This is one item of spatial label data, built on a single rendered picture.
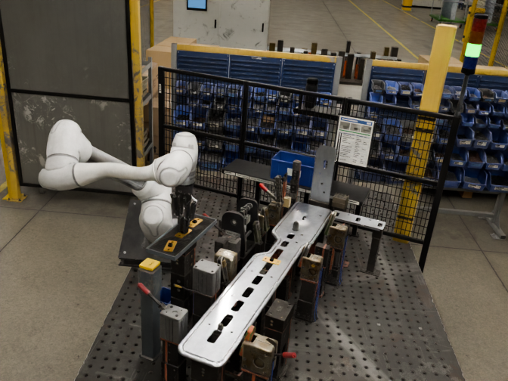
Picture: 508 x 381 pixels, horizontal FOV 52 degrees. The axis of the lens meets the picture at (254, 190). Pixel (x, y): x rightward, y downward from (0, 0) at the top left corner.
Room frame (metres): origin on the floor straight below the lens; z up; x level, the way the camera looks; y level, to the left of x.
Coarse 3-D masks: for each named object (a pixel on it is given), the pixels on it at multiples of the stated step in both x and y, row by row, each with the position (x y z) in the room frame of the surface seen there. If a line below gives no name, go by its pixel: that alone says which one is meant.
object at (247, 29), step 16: (176, 0) 9.14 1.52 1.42; (192, 0) 9.10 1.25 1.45; (208, 0) 9.12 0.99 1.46; (224, 0) 9.11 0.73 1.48; (240, 0) 9.11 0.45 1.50; (256, 0) 9.10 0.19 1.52; (176, 16) 9.14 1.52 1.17; (192, 16) 9.13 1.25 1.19; (208, 16) 9.12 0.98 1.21; (224, 16) 9.11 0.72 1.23; (240, 16) 9.10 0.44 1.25; (256, 16) 9.10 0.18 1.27; (176, 32) 9.14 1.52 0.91; (192, 32) 9.13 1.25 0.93; (208, 32) 9.12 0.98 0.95; (224, 32) 9.11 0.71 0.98; (240, 32) 9.10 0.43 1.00; (256, 32) 9.10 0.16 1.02; (256, 48) 9.10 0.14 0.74
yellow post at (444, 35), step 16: (448, 32) 2.84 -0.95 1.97; (432, 48) 2.86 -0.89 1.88; (448, 48) 2.83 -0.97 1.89; (432, 64) 2.86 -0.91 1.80; (448, 64) 2.89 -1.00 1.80; (432, 80) 2.85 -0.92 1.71; (432, 96) 2.84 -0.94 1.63; (416, 128) 2.86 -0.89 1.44; (416, 144) 2.85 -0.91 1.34; (416, 192) 2.83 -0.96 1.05; (400, 208) 2.86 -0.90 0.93; (400, 224) 2.85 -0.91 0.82; (400, 240) 2.85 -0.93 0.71
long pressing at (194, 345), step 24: (288, 216) 2.50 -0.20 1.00; (312, 216) 2.52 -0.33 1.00; (288, 240) 2.24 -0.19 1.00; (312, 240) 2.26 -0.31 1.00; (264, 264) 2.01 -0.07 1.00; (288, 264) 2.03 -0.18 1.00; (240, 288) 1.81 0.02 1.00; (264, 288) 1.83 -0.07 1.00; (216, 312) 1.64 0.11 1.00; (240, 312) 1.65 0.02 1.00; (192, 336) 1.49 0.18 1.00; (240, 336) 1.52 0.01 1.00; (216, 360) 1.39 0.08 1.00
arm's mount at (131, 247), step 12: (132, 204) 2.59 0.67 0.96; (132, 216) 2.53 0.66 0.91; (132, 228) 2.48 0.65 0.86; (132, 240) 2.43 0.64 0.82; (120, 252) 2.37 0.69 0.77; (132, 252) 2.38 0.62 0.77; (144, 252) 2.38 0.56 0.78; (120, 264) 2.36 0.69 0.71; (132, 264) 2.36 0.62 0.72; (168, 264) 2.35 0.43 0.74
